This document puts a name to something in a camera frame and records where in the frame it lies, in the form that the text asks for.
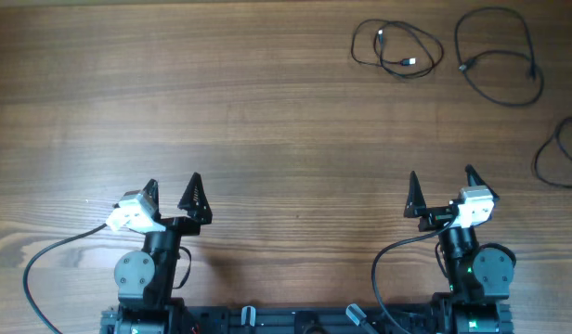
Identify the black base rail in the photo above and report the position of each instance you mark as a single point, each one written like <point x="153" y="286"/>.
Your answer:
<point x="414" y="318"/>

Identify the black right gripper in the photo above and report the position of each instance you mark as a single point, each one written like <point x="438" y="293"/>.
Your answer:
<point x="438" y="217"/>

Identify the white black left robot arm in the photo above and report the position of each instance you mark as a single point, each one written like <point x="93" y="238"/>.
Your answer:
<point x="146" y="277"/>

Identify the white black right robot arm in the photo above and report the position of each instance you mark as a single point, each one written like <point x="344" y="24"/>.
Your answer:
<point x="479" y="275"/>

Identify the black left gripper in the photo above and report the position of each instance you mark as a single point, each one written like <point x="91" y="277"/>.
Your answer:
<point x="175" y="223"/>

